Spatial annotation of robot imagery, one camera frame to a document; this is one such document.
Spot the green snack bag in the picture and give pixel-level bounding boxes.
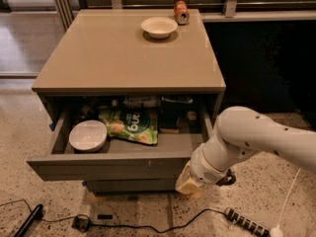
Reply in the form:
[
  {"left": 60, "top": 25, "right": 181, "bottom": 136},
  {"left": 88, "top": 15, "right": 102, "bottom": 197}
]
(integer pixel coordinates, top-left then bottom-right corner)
[{"left": 99, "top": 109, "right": 158, "bottom": 145}]

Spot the black power cable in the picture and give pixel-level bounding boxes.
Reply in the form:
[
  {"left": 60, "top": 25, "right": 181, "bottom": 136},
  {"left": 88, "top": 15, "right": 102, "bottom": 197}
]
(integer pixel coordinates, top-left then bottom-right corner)
[{"left": 0, "top": 198, "right": 227, "bottom": 234}]

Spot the black rod on floor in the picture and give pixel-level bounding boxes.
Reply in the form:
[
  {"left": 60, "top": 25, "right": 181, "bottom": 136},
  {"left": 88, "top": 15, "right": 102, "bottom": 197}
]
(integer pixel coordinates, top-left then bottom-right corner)
[{"left": 14, "top": 204, "right": 43, "bottom": 237}]

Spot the black power adapter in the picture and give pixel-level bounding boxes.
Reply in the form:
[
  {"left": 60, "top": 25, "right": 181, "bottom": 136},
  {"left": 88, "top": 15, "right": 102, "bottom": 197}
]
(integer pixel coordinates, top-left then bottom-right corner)
[{"left": 72, "top": 214, "right": 91, "bottom": 232}]

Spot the clear plastic bottle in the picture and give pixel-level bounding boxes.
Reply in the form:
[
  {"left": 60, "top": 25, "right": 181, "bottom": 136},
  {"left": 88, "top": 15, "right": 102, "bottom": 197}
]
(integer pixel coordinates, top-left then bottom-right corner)
[{"left": 112, "top": 96, "right": 160, "bottom": 109}]

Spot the grey drawer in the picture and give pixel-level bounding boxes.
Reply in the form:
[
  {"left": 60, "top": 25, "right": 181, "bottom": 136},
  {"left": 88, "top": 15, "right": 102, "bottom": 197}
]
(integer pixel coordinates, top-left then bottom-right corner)
[
  {"left": 27, "top": 98, "right": 212, "bottom": 182},
  {"left": 86, "top": 179, "right": 175, "bottom": 193}
]

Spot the grey top drawer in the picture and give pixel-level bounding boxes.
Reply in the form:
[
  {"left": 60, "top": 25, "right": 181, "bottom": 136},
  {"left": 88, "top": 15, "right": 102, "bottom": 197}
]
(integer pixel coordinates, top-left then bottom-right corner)
[{"left": 27, "top": 98, "right": 212, "bottom": 182}]

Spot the black power strip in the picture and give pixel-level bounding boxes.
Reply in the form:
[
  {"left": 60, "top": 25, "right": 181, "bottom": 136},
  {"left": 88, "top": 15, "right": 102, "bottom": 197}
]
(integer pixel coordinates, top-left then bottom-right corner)
[{"left": 224, "top": 207, "right": 270, "bottom": 237}]

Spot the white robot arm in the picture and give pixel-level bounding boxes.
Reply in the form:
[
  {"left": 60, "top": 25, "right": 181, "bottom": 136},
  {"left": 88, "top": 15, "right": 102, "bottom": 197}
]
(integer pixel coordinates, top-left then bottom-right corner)
[{"left": 176, "top": 106, "right": 316, "bottom": 195}]

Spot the orange soda can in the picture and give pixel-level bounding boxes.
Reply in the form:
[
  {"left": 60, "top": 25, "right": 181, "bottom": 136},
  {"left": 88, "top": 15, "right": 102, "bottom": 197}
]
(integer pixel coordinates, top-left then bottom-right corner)
[{"left": 174, "top": 1, "right": 190, "bottom": 25}]

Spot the grey bottom drawer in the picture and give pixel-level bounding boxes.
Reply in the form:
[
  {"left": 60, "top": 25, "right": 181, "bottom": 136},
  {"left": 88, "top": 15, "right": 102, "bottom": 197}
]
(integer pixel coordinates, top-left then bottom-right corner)
[{"left": 86, "top": 179, "right": 175, "bottom": 193}]

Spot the white plug and cable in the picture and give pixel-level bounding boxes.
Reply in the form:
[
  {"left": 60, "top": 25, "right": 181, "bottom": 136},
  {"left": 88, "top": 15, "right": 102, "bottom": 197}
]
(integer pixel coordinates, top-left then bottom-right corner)
[{"left": 270, "top": 168, "right": 302, "bottom": 237}]

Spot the small black floor object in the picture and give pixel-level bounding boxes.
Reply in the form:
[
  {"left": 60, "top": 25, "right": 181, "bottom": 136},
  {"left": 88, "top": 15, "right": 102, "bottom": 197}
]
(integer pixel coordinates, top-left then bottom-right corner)
[{"left": 97, "top": 214, "right": 113, "bottom": 220}]

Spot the grey drawer cabinet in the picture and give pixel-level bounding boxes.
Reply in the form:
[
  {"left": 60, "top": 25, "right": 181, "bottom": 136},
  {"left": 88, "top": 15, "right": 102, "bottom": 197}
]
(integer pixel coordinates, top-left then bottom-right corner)
[{"left": 31, "top": 9, "right": 227, "bottom": 196}]

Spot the white bowl in drawer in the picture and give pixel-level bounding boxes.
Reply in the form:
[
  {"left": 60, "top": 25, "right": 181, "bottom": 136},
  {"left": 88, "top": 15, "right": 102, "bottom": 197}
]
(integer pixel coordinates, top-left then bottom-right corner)
[{"left": 69, "top": 120, "right": 107, "bottom": 152}]

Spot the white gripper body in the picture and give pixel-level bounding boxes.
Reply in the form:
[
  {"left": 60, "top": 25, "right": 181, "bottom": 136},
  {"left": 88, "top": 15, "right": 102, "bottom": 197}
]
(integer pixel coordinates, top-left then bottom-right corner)
[{"left": 190, "top": 143, "right": 236, "bottom": 186}]

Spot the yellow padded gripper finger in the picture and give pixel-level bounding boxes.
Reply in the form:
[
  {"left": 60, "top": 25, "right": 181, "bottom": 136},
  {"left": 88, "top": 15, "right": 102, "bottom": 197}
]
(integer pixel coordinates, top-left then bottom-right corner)
[{"left": 175, "top": 162, "right": 201, "bottom": 195}]

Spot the white bowl on cabinet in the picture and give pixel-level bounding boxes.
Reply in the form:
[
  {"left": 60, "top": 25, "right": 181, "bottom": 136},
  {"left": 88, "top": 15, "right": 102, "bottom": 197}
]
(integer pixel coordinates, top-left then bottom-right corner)
[{"left": 141, "top": 17, "right": 178, "bottom": 40}]

